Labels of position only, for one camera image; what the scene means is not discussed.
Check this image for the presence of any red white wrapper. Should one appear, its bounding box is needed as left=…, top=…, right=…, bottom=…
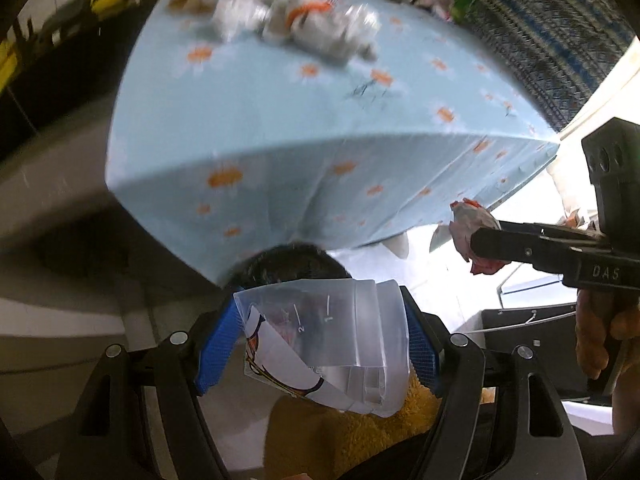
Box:
left=448, top=197, right=511, bottom=276

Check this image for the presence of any clear plastic printed cup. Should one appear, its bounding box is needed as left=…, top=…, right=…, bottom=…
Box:
left=234, top=278, right=410, bottom=417

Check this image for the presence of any white glove orange band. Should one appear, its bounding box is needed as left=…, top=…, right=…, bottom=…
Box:
left=262, top=0, right=378, bottom=65

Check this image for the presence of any white plastic bag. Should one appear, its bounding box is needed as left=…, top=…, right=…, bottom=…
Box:
left=210, top=0, right=269, bottom=42

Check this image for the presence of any clear plastic wrap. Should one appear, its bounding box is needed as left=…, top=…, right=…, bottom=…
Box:
left=338, top=4, right=381, bottom=42

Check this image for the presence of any black trash bin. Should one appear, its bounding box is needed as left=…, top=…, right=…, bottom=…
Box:
left=230, top=243, right=352, bottom=289

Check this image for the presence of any person's right hand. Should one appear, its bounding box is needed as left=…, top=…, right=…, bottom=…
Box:
left=574, top=286, right=640, bottom=436

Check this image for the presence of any blue patterned cloth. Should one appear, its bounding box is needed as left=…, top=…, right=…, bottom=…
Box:
left=465, top=0, right=636, bottom=131

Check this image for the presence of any mustard fleece sleeve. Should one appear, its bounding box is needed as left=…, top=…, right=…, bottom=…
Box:
left=264, top=375, right=440, bottom=479

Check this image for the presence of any blue daisy tablecloth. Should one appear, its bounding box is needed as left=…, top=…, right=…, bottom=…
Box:
left=105, top=0, right=559, bottom=284

